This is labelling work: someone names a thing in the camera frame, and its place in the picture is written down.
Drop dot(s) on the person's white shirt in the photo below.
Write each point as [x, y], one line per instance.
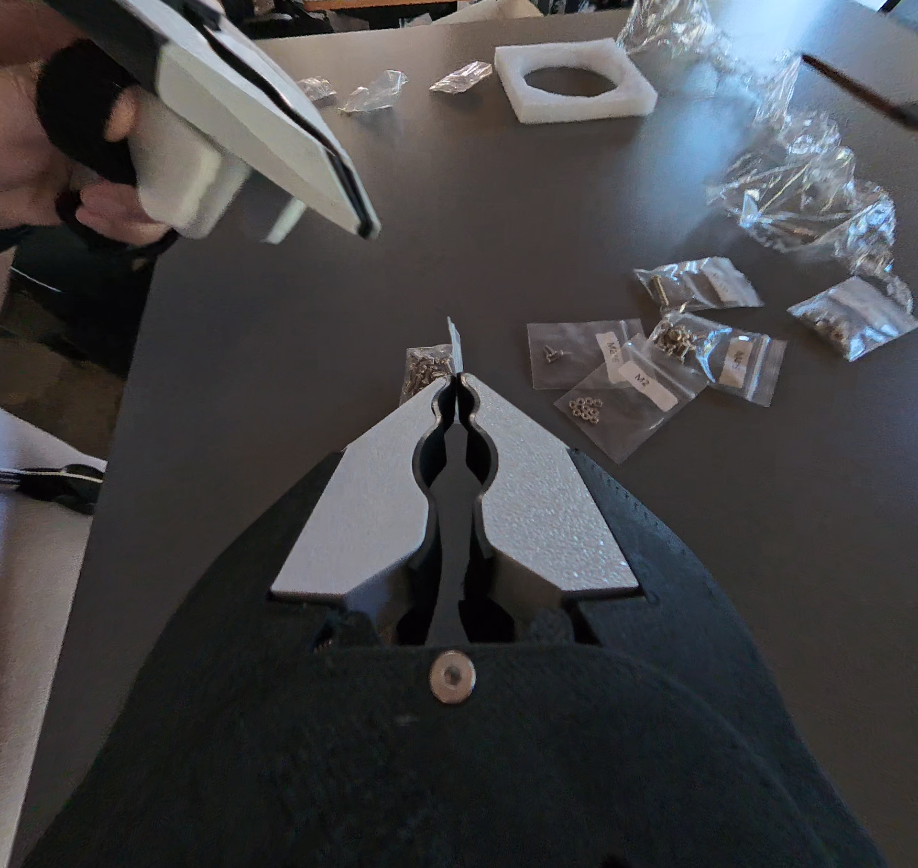
[36, 631]

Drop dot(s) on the clear bag of hardware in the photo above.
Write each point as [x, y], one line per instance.
[853, 316]

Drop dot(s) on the small clear screw bag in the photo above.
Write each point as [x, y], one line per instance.
[427, 370]

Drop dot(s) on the person's left hand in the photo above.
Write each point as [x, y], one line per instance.
[29, 158]

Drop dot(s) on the grey desk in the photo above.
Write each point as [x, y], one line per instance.
[466, 251]

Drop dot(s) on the bag of round-head screws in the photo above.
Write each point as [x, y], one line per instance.
[746, 373]

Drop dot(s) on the white square foam frame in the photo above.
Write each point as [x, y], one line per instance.
[516, 94]

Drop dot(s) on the small crumpled clear bag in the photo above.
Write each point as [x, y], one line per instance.
[373, 92]
[317, 91]
[462, 78]

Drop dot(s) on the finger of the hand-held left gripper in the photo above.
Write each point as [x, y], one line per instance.
[251, 122]
[215, 0]

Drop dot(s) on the clear bag single screw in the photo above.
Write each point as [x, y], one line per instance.
[566, 370]

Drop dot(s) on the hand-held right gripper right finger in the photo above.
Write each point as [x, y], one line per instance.
[552, 517]

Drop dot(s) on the clear bag of long screws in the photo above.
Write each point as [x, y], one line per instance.
[703, 284]

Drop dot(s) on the clear bag of small nuts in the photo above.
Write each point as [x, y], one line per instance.
[624, 416]

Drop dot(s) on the crumpled clear plastic wrap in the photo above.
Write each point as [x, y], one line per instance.
[667, 15]
[796, 187]

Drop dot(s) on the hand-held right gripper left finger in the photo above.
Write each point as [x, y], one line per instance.
[344, 524]

